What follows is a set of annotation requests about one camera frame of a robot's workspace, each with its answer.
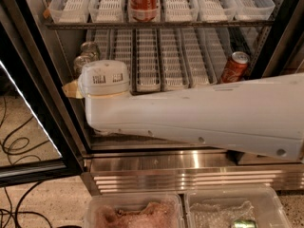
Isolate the silver 7up can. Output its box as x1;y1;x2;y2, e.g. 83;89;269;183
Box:
73;55;92;76

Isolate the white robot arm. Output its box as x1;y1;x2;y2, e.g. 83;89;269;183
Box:
63;60;304;161

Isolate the rear silver soda can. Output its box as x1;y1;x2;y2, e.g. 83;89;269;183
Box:
81;41;100;61

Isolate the open glass fridge door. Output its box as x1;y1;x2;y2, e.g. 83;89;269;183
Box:
0;6;83;187

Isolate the red coca-cola can top shelf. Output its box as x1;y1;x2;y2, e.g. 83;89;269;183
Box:
129;0;157;22

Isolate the red coca-cola can shelf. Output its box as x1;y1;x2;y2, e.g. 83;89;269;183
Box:
129;0;157;22
220;51;249;84

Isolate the stainless steel fridge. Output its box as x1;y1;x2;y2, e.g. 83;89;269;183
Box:
0;0;304;197

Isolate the red coca-cola can middle shelf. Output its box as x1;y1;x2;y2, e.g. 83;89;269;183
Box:
220;51;249;84

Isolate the green can in bin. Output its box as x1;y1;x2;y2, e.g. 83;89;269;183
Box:
231;219;257;228

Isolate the left clear plastic bin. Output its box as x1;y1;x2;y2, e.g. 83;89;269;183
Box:
83;192;185;228

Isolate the clear plastic bin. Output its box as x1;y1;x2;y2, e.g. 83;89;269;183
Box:
184;185;292;228
83;192;185;228

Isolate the right clear plastic bin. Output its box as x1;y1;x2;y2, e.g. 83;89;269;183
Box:
184;185;292;228

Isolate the black floor cable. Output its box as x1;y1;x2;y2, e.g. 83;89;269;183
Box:
0;95;53;228

